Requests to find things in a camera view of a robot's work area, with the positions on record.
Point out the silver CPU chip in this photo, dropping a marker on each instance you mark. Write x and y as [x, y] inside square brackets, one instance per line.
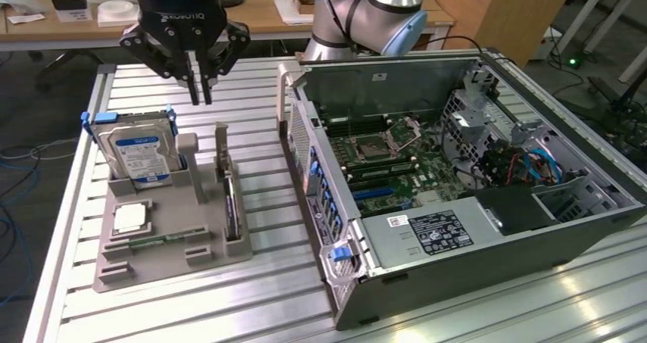
[131, 218]

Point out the blue expansion slot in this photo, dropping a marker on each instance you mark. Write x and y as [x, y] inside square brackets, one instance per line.
[374, 194]

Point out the white tape roll on block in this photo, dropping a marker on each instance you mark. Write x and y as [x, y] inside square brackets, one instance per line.
[115, 13]

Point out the blue case latch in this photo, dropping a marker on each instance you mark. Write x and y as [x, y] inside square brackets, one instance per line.
[339, 253]

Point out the grey parts rack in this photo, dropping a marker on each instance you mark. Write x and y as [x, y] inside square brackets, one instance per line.
[167, 259]

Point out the metal socket cover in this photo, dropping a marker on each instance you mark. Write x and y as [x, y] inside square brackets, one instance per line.
[405, 129]

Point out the black equipment on floor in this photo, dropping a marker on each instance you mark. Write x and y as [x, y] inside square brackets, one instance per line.
[628, 108]

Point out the black RAM slot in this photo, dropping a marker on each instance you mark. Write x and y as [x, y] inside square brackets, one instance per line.
[354, 120]
[379, 167]
[382, 174]
[357, 129]

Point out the green motherboard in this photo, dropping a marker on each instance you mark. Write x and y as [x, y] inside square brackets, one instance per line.
[425, 176]

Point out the wooden desk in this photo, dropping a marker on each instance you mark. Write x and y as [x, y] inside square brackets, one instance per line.
[263, 17]

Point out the metal disk bay cage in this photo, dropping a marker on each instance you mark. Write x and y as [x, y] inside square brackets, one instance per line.
[470, 127]

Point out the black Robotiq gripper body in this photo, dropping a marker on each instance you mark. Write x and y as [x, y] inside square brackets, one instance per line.
[177, 2]

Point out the black and white label box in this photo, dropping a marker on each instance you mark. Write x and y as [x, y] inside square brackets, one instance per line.
[71, 9]

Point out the grey power supply unit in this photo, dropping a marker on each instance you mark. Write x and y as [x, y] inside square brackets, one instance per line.
[430, 233]

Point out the GPU card with metal bracket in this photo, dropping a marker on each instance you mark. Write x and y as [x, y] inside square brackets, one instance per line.
[230, 203]

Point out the white paper card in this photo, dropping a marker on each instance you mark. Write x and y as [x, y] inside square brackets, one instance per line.
[26, 18]

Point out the open grey PC case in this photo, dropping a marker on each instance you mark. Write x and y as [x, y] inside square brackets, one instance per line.
[455, 282]

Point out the white case sticker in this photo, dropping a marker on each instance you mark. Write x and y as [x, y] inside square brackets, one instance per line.
[381, 77]

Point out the stack of white papers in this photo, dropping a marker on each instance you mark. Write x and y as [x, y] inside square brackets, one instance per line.
[293, 11]

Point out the hard disk in blue carrier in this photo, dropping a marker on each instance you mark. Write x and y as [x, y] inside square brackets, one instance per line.
[139, 153]

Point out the wooden cabinet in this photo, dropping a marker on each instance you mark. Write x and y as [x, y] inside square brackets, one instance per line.
[506, 13]

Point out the white table frame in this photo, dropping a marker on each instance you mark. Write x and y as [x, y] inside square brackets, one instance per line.
[606, 17]

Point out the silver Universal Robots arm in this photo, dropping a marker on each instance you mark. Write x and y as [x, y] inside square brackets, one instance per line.
[394, 6]

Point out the CPU socket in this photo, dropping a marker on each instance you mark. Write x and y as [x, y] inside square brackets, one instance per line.
[371, 146]

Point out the green RAM stick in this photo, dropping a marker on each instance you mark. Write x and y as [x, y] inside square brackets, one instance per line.
[157, 241]

